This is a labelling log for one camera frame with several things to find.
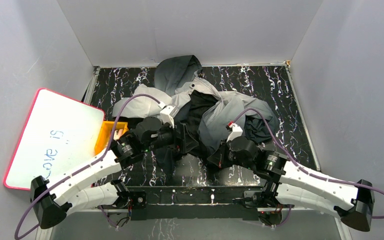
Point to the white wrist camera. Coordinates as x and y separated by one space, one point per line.
235 131
168 113

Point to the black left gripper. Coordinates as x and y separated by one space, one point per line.
182 138

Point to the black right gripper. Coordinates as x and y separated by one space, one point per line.
219 157

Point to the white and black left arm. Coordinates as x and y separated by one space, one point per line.
55 198

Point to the grey and black jacket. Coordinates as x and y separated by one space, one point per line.
205 110

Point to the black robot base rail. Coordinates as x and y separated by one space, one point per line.
195 202

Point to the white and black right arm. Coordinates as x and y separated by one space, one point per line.
294 184

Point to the pink framed whiteboard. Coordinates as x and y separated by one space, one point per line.
59 133

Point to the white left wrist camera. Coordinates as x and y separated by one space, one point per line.
168 113

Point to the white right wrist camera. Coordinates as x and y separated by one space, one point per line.
235 131

